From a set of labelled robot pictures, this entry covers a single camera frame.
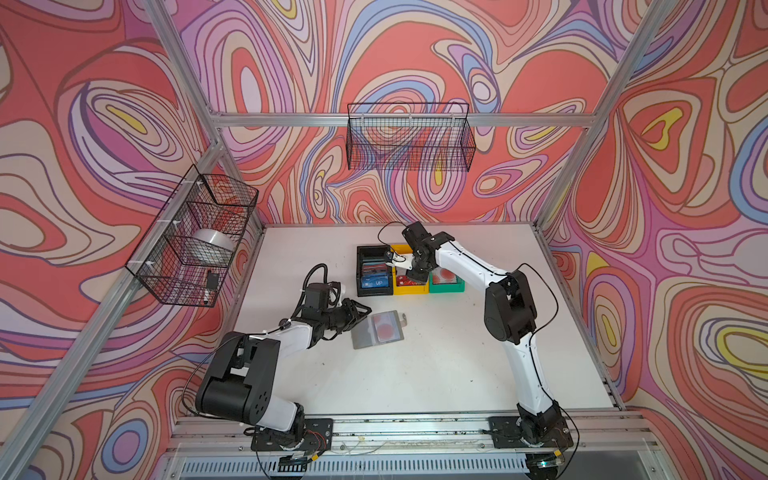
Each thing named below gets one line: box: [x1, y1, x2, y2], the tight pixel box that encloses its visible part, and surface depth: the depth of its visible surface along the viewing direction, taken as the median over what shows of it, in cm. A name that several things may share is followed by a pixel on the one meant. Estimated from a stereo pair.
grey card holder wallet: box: [351, 310, 407, 350], surface depth 93 cm
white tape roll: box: [193, 228, 236, 251], surface depth 75 cm
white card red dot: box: [373, 311, 401, 342], surface depth 93 cm
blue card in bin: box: [361, 275, 389, 288], surface depth 103 cm
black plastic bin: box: [356, 245, 393, 297], surface depth 103 cm
